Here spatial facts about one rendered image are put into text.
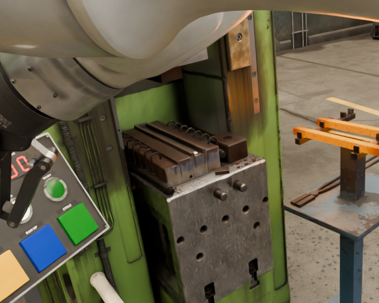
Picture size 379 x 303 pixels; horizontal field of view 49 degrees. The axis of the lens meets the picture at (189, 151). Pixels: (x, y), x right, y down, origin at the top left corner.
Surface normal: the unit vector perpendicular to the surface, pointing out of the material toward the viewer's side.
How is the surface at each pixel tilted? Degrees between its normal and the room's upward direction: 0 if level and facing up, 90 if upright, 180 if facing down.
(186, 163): 90
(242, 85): 90
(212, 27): 134
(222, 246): 90
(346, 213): 0
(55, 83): 108
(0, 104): 95
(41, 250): 60
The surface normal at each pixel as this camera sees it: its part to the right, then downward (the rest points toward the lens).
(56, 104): 0.16, 0.78
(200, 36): 0.47, 0.85
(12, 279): 0.66, -0.37
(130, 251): 0.53, 0.25
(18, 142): -0.07, 0.55
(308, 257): -0.13, -0.92
